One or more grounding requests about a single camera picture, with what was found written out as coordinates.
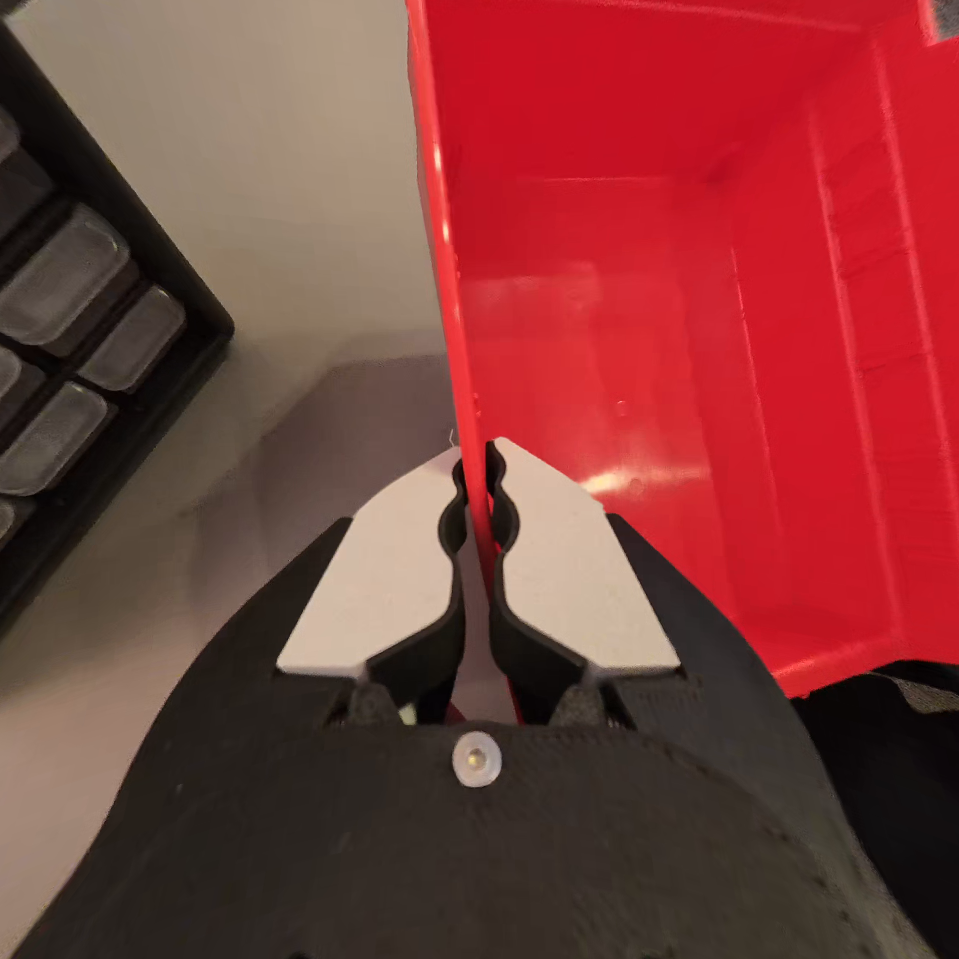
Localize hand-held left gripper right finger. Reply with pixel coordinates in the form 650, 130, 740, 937
485, 438, 683, 726

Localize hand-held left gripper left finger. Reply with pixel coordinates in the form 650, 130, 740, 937
276, 448, 467, 726

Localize red plastic bin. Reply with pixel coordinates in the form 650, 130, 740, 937
405, 0, 959, 699

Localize black drawer cabinet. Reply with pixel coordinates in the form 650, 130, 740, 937
0, 18, 236, 638

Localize dark cloth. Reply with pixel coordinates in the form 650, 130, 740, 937
790, 659, 959, 959

